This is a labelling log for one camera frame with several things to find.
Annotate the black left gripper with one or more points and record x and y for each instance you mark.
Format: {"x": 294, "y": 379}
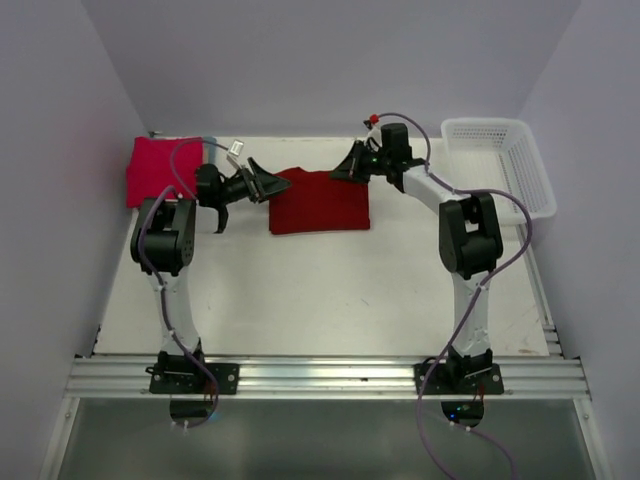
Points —
{"x": 260, "y": 183}

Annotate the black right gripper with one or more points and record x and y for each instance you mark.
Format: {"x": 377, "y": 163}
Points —
{"x": 350, "y": 169}

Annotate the dark red t shirt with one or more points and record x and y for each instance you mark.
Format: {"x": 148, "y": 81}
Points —
{"x": 316, "y": 203}

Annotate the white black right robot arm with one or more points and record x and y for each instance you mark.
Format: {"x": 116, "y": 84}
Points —
{"x": 470, "y": 245}

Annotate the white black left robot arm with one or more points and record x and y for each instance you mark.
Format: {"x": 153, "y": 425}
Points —
{"x": 163, "y": 245}

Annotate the folded blue t shirt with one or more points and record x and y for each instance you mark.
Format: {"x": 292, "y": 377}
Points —
{"x": 209, "y": 149}

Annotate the folded pink t shirt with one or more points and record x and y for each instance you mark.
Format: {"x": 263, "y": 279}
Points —
{"x": 158, "y": 163}

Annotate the white perforated plastic basket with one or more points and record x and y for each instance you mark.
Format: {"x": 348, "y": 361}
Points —
{"x": 499, "y": 154}

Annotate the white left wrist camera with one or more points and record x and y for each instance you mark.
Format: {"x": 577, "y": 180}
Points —
{"x": 233, "y": 153}

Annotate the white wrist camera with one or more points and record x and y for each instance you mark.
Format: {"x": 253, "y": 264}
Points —
{"x": 372, "y": 126}
{"x": 233, "y": 153}

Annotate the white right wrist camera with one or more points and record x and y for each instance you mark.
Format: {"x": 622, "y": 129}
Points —
{"x": 372, "y": 126}

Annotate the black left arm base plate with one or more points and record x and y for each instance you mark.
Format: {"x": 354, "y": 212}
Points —
{"x": 184, "y": 378}

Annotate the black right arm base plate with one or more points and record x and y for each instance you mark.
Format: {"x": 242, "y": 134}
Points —
{"x": 443, "y": 382}

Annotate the aluminium mounting rail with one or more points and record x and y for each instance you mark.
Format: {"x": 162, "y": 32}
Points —
{"x": 338, "y": 378}

